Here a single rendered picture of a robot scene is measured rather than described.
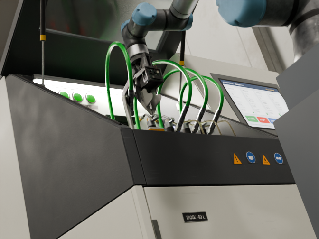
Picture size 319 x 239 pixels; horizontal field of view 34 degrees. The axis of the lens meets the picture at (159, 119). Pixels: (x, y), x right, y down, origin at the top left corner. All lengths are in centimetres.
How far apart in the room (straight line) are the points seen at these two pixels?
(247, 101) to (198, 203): 100
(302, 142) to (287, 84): 15
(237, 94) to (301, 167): 122
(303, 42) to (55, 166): 83
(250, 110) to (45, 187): 100
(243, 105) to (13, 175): 100
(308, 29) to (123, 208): 62
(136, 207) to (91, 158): 24
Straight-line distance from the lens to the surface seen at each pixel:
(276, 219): 162
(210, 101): 215
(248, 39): 452
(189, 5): 179
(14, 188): 189
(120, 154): 135
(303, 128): 113
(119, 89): 219
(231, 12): 121
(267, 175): 168
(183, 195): 139
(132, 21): 183
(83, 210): 150
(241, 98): 232
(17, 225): 187
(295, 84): 119
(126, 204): 133
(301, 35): 123
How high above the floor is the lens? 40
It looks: 24 degrees up
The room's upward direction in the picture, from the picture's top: 16 degrees counter-clockwise
